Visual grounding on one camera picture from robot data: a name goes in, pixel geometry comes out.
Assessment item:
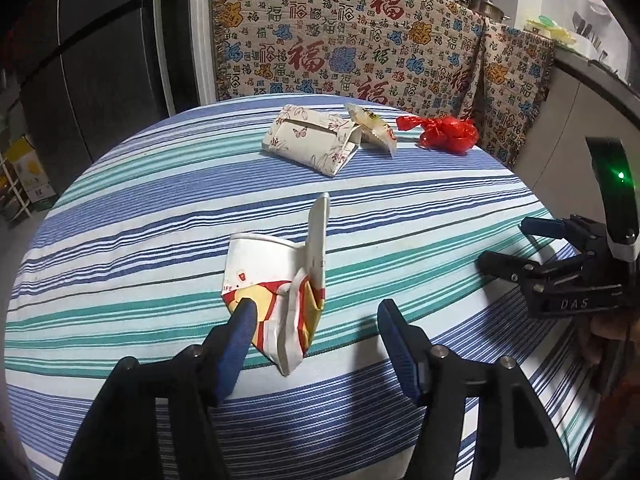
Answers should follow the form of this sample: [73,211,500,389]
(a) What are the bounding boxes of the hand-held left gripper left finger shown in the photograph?
[60,297,257,480]

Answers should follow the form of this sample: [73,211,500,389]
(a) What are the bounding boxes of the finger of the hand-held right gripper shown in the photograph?
[520,214,604,252]
[477,250,592,294]

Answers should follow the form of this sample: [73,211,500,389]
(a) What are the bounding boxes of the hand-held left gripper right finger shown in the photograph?
[377,299,576,480]

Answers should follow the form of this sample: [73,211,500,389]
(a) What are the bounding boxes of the crushed white red paper cup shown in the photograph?
[221,232,326,377]

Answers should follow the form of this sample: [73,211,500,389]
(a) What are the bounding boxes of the red plastic bag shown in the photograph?
[396,115,479,156]

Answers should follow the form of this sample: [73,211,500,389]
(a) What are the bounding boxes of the white plastic stick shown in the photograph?
[303,192,331,301]

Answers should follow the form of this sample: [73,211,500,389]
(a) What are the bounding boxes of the pale yellow plastic wrapper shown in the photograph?
[345,102,399,158]

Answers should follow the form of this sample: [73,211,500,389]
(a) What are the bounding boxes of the floral paper box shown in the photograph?
[261,104,362,178]

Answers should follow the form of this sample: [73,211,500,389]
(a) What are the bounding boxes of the person's right hand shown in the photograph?
[582,312,626,396]

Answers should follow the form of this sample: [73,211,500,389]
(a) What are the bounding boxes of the grey kitchen counter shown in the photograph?
[515,42,640,186]

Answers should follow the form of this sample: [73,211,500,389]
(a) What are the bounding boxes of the striped blue green tablecloth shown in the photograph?
[2,92,608,480]

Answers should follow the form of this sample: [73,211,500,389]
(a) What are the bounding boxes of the metal kitchen utensils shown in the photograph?
[572,10,608,61]

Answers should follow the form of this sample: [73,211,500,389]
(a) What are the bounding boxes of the yellow plastic containers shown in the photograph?
[525,17,576,43]

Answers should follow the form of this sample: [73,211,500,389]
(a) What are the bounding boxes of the steel pot with lid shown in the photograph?
[452,0,511,22]

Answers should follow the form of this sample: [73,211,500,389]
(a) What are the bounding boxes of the yellow cardboard box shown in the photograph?
[2,135,56,211]

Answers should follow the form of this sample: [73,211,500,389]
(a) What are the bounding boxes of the printed blanket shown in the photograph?
[209,0,556,168]

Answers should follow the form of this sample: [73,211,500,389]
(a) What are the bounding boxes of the dark refrigerator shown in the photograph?
[10,0,201,161]

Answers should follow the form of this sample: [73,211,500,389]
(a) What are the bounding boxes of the white wire rack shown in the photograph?
[0,155,31,221]

